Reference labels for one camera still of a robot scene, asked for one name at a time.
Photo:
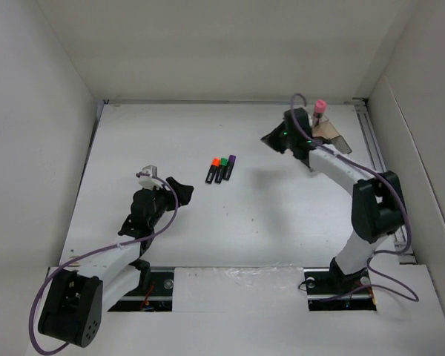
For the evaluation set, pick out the clear tiered organizer container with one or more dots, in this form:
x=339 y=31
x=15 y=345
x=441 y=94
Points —
x=332 y=135

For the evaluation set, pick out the pink capped glue stick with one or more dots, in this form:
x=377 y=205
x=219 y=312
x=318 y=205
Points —
x=318 y=112

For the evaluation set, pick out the green capped highlighter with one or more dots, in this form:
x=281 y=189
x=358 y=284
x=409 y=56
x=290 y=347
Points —
x=221 y=170

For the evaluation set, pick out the purple capped highlighter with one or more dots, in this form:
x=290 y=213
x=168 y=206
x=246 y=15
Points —
x=229 y=167

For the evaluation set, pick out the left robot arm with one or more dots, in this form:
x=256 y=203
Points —
x=82 y=289

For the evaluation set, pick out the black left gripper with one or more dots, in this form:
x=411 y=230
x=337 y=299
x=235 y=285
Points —
x=169 y=196

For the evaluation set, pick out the orange capped highlighter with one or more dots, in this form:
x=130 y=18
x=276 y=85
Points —
x=212 y=172

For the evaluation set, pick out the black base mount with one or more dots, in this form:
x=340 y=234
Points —
x=325 y=295
x=155 y=296

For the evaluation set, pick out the aluminium rail right side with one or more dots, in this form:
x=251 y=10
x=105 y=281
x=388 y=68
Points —
x=403 y=237

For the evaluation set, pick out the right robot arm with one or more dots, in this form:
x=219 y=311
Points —
x=377 y=197

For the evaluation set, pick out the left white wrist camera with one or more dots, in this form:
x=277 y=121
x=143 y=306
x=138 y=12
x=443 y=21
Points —
x=146 y=177

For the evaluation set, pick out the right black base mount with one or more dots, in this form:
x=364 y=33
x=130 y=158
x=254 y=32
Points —
x=325 y=295

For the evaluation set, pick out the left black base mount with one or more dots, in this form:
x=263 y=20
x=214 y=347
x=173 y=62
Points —
x=155 y=296

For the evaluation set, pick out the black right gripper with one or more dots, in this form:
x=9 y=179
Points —
x=273 y=139

